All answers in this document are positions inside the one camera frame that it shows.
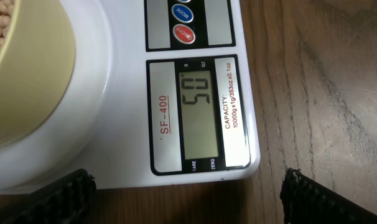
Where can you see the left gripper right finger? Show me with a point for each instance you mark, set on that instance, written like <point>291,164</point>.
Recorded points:
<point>307,202</point>

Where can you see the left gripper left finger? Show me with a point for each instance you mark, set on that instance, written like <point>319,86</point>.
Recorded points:
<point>67,200</point>

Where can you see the pale yellow bowl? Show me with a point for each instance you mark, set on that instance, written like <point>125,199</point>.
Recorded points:
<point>36,64</point>

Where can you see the white digital kitchen scale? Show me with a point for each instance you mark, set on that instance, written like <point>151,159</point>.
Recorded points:
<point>160,94</point>

